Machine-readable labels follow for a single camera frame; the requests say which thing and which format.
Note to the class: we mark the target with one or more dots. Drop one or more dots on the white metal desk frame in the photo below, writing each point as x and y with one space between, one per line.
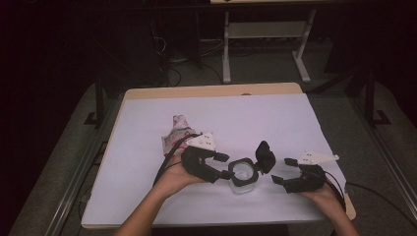
262 30

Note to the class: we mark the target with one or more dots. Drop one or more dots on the person's right hand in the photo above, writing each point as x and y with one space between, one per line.
323 198

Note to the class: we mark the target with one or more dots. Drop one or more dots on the person's left hand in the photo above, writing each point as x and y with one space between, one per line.
177 177

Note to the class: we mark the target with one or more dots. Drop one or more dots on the black metal stand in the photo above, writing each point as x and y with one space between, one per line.
99 105
370 98

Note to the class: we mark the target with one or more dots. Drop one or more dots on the metal floor rail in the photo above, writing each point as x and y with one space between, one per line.
387 154
75 183

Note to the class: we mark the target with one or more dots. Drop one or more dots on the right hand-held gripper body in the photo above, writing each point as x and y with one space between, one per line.
305 182

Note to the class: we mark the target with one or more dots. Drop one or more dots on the clear jar with black lid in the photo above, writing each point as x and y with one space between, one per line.
244 178

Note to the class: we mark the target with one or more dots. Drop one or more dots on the red and white bag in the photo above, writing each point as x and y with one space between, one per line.
175 131

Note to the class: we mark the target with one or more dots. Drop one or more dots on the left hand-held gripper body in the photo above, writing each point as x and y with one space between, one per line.
196 162

